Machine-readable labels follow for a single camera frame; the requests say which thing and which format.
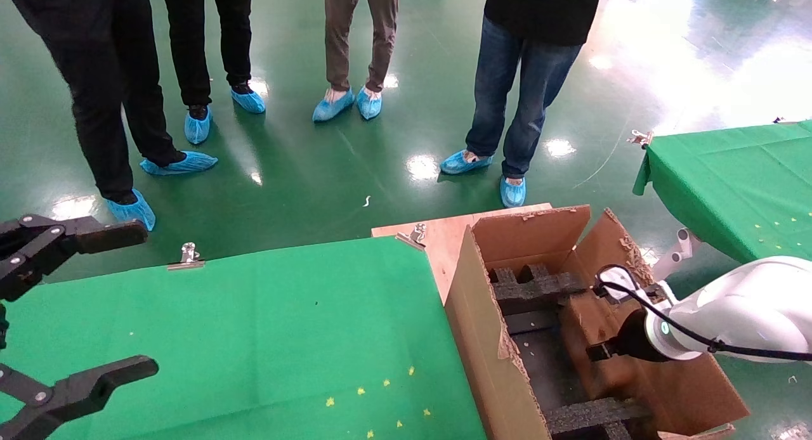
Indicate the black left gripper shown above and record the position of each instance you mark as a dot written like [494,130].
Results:
[2,326]

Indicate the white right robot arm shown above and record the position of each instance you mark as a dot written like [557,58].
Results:
[748,300]

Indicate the person black trousers black shoes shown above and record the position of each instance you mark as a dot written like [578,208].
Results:
[190,34]

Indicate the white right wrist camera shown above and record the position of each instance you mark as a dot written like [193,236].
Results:
[614,281]

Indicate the large open cardboard carton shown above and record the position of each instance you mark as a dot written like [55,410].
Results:
[482,338]

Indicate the person in khaki trousers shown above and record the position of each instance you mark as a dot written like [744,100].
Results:
[346,34]

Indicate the person black shirt blue jeans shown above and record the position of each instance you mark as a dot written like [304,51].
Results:
[539,78]

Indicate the person olive shirt black trousers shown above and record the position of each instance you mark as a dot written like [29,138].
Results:
[101,78]

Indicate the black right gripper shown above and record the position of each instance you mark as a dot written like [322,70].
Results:
[634,338]

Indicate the blue shoe cover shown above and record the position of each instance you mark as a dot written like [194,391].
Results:
[198,128]
[369,104]
[512,193]
[134,210]
[248,101]
[466,162]
[181,163]
[333,106]

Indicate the green table cloth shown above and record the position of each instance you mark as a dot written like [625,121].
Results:
[729,174]
[254,338]

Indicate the black foam insert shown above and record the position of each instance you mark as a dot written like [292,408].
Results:
[590,414]
[533,291]

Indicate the small brown cardboard box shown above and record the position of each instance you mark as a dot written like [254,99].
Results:
[590,319]

